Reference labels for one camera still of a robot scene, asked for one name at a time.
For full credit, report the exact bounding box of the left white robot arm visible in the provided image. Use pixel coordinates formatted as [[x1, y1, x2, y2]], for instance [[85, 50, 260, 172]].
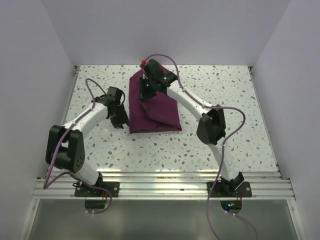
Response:
[[43, 86, 130, 197]]

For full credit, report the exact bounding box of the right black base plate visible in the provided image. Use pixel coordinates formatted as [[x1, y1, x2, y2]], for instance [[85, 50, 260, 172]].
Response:
[[206, 180, 253, 198]]

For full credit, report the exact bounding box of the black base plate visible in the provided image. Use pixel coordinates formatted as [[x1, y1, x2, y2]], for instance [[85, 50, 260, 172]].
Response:
[[206, 180, 253, 198], [72, 181, 120, 198]]

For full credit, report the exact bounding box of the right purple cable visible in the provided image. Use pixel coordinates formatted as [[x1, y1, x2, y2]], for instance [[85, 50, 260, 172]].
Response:
[[144, 53, 258, 240]]

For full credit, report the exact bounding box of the aluminium frame rail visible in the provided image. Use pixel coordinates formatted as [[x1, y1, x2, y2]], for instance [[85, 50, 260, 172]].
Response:
[[32, 171, 295, 200]]

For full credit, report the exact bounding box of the purple cloth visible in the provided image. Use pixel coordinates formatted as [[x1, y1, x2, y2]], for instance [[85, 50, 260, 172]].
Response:
[[128, 70, 182, 134]]

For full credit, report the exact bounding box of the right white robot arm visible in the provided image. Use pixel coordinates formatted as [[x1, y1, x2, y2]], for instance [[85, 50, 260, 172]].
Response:
[[139, 59, 244, 197]]

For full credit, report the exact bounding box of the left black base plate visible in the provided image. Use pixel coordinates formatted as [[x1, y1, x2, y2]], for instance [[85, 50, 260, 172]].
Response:
[[72, 181, 120, 198]]

